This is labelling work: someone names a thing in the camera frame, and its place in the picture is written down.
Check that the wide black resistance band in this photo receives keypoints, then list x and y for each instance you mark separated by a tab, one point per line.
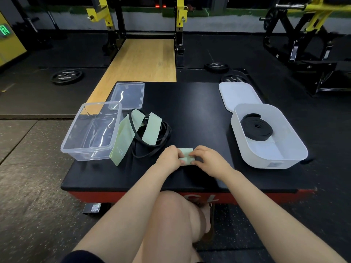
256	128

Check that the black plyo platform red side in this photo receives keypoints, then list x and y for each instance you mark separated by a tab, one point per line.
197	101

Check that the yellow black exercise machine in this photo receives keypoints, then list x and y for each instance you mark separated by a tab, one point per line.
296	38

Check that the clear plastic container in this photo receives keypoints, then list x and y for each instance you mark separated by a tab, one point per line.
90	134

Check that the thin black resistance band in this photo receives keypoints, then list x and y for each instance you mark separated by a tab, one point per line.
167	132

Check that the wooden lifting platform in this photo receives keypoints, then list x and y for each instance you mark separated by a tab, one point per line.
142	62

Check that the white plastic lid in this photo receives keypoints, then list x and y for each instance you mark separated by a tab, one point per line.
238	95

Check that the black weight plate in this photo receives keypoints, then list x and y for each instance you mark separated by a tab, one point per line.
67	76
216	67
234	78

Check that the dark navy shirt sleeve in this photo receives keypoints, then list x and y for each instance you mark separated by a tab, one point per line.
82	258

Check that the person's left leg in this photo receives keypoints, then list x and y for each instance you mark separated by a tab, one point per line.
170	227

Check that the white plastic bin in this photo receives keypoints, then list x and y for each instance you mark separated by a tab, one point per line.
288	153

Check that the green exit sign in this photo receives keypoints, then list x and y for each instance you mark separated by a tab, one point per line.
4	30

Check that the person's left hand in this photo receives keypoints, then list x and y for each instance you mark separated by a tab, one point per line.
170	160

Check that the clear plastic lid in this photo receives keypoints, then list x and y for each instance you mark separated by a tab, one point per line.
127	95

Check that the person's left forearm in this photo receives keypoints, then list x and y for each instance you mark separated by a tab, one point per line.
123	219

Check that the person's right hand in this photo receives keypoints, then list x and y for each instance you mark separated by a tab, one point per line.
216	162

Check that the brown sandal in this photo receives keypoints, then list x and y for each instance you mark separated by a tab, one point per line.
211	232

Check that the yellow black squat rack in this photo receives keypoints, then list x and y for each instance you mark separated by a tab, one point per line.
179	43

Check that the black upright bar holder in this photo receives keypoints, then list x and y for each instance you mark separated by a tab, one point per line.
52	20

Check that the person's right forearm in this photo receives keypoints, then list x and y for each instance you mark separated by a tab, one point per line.
274	219

